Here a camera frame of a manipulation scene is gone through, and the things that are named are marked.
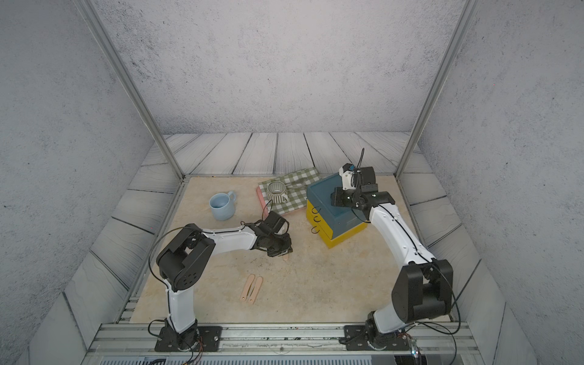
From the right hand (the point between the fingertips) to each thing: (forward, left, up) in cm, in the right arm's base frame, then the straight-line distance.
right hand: (332, 198), depth 85 cm
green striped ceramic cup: (+14, +23, -13) cm, 30 cm away
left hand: (-12, +13, -19) cm, 26 cm away
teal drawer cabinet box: (-9, -2, 0) cm, 10 cm away
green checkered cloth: (+24, +15, -19) cm, 34 cm away
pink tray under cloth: (+13, +30, -19) cm, 38 cm away
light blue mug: (+6, +46, -12) cm, 48 cm away
